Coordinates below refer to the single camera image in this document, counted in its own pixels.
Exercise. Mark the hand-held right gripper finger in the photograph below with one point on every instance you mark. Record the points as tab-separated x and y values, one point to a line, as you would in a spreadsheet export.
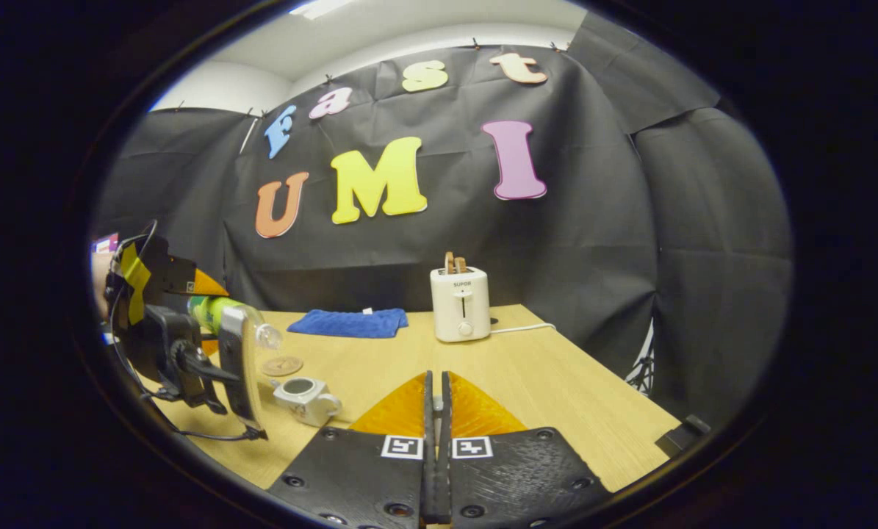
428	411
446	411

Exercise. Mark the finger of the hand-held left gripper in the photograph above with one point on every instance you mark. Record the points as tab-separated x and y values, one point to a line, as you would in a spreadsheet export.
163	268
236	375

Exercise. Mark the round wooden coaster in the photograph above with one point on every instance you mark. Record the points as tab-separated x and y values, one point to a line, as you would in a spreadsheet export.
282	365

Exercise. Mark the green label water bottle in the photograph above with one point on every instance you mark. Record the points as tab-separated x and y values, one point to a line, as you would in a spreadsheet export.
214	312

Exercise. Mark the white ceramic teacup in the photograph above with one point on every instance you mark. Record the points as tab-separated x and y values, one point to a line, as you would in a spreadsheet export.
306	404

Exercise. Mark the white toaster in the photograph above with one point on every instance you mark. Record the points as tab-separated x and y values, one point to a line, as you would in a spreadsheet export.
461	305

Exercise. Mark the blue towel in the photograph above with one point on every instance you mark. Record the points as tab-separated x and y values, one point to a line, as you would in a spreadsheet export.
350	323

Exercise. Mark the bread slice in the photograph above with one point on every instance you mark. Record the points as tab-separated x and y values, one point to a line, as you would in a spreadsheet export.
461	264
449	262

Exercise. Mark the dark object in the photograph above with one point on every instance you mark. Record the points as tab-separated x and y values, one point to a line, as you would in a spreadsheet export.
682	437

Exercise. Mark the ceiling light panel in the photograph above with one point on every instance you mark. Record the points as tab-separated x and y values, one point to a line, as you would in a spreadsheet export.
321	7

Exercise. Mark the white frame stand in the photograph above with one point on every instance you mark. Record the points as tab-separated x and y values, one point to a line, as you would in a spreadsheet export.
641	367

